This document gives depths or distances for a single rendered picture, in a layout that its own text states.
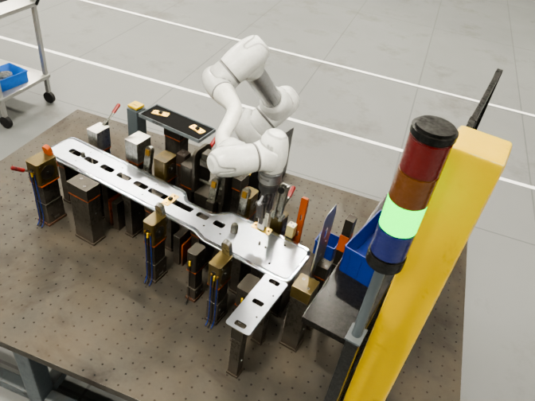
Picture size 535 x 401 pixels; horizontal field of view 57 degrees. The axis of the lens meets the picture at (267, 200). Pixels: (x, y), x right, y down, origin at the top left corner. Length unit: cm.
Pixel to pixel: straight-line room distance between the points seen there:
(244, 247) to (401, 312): 100
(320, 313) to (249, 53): 109
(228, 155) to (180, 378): 88
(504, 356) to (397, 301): 232
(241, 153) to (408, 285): 79
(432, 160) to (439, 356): 159
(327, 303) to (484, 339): 176
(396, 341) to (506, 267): 284
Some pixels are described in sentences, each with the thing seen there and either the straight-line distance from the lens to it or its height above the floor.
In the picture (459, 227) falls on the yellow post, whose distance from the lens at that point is 100.
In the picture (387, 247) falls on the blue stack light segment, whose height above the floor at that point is 184.
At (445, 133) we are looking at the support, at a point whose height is 208.
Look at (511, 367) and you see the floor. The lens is 342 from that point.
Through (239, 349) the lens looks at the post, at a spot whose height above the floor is 88.
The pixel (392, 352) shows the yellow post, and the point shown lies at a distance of 129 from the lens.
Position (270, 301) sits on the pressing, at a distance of 187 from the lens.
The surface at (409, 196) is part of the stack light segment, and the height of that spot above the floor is 196.
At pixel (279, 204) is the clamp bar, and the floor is 112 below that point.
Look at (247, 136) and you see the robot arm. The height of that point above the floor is 101.
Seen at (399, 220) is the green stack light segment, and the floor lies 191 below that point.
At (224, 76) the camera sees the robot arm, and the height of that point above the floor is 151.
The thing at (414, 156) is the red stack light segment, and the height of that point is 203.
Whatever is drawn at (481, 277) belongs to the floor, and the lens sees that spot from 385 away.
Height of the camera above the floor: 243
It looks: 39 degrees down
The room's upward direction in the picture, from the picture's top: 9 degrees clockwise
